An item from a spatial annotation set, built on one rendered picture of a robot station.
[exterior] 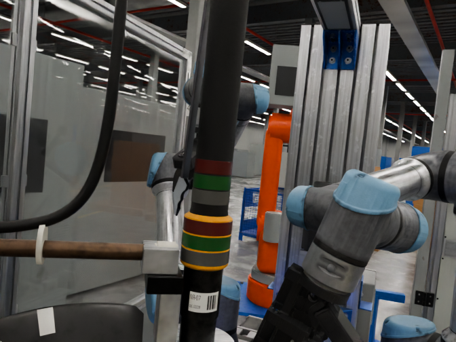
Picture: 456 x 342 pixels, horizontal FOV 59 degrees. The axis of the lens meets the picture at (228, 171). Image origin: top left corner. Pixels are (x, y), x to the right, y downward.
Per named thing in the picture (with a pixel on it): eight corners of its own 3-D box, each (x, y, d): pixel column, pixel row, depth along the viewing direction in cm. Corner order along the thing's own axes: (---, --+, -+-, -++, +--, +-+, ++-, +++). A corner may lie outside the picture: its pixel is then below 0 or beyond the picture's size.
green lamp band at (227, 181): (195, 188, 34) (197, 174, 34) (189, 184, 37) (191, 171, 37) (234, 191, 34) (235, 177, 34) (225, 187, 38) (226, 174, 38)
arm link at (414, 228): (370, 198, 69) (334, 186, 62) (438, 210, 61) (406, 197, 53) (360, 243, 69) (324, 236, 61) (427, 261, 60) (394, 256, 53)
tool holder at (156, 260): (134, 378, 32) (144, 255, 31) (132, 336, 38) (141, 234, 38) (243, 373, 34) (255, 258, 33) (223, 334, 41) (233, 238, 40)
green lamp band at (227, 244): (184, 251, 33) (186, 236, 33) (178, 238, 38) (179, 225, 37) (235, 252, 34) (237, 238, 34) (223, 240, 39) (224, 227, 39)
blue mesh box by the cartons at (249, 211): (237, 239, 745) (242, 186, 740) (268, 231, 852) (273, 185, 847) (280, 250, 697) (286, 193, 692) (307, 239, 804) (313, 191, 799)
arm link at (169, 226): (205, 319, 107) (195, 147, 134) (148, 321, 102) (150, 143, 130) (195, 328, 116) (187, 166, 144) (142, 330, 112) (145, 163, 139)
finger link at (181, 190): (185, 213, 99) (201, 180, 97) (174, 216, 93) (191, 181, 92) (175, 207, 100) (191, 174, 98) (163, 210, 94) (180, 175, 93)
